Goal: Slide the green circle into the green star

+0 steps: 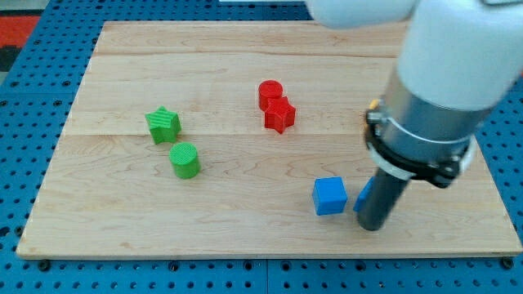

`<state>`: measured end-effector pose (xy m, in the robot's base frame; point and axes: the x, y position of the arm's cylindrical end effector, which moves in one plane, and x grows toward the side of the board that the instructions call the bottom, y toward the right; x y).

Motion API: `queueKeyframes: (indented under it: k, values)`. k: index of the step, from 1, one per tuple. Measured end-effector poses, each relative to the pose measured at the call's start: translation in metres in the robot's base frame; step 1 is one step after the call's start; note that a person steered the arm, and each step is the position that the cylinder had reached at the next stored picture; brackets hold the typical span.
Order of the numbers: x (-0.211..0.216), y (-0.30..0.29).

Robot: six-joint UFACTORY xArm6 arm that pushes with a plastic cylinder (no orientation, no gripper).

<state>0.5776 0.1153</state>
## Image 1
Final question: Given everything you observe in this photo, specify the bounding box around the light wooden board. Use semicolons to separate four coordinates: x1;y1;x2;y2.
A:
16;21;522;260

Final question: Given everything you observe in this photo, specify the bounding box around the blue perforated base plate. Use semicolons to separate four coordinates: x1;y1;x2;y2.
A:
1;0;522;293

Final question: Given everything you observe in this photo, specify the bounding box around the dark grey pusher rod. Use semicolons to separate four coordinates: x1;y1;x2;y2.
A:
356;168;409;231

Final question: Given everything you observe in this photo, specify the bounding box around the red star block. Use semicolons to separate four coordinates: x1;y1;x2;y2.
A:
264;96;296;134

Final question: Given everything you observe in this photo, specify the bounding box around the green star block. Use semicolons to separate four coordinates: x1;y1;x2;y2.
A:
145;105;181;145

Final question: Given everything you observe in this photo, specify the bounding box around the green cylinder block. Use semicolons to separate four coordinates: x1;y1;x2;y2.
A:
169;142;201;179

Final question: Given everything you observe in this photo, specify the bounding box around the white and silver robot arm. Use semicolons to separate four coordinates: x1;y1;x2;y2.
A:
306;1;522;187

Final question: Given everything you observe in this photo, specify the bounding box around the red cylinder block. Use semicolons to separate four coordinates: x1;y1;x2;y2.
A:
258;80;284;111

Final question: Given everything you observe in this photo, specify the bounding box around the blue block behind rod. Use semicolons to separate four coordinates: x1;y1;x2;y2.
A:
353;176;374;212

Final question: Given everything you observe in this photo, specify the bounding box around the blue cube block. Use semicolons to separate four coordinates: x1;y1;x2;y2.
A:
312;176;348;216

